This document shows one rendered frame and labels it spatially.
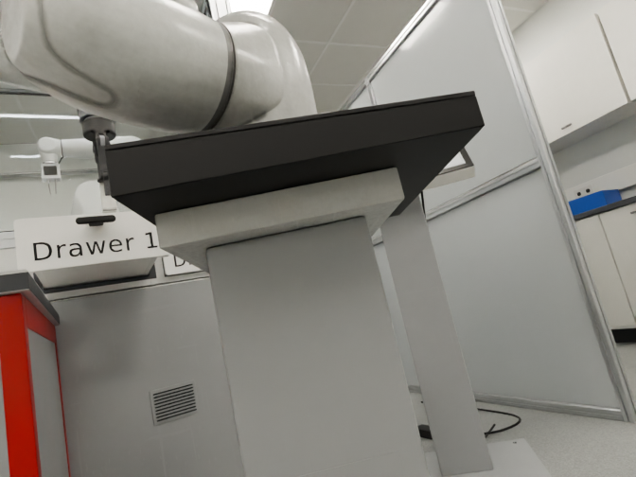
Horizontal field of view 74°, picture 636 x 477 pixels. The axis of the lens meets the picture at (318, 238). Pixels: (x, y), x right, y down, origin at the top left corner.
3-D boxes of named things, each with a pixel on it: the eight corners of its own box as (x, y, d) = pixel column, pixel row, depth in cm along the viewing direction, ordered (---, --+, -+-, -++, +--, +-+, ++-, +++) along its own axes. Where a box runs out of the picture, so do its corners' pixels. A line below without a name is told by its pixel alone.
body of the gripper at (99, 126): (81, 130, 109) (85, 164, 108) (80, 114, 102) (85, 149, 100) (114, 131, 113) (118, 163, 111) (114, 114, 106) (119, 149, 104)
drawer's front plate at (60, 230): (171, 255, 97) (165, 208, 98) (17, 273, 82) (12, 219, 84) (170, 256, 98) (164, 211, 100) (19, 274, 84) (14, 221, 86)
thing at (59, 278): (162, 251, 98) (158, 225, 99) (28, 266, 85) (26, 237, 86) (145, 280, 132) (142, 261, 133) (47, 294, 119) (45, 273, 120)
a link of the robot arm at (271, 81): (345, 143, 64) (319, 18, 68) (247, 114, 51) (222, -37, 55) (277, 182, 75) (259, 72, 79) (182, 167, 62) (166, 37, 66)
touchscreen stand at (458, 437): (576, 518, 104) (462, 135, 122) (395, 538, 113) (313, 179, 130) (526, 447, 152) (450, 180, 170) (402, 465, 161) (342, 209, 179)
